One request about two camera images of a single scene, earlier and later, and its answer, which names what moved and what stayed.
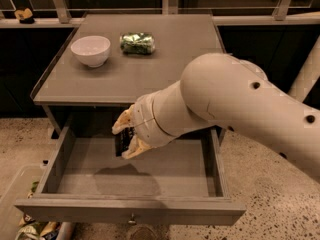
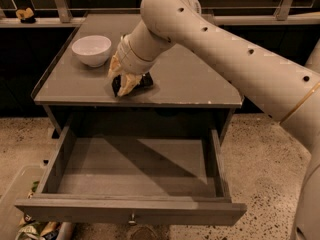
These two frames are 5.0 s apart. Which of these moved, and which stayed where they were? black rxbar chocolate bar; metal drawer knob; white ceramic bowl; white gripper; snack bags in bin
Moved: white gripper; black rxbar chocolate bar
Stayed: metal drawer knob; snack bags in bin; white ceramic bowl
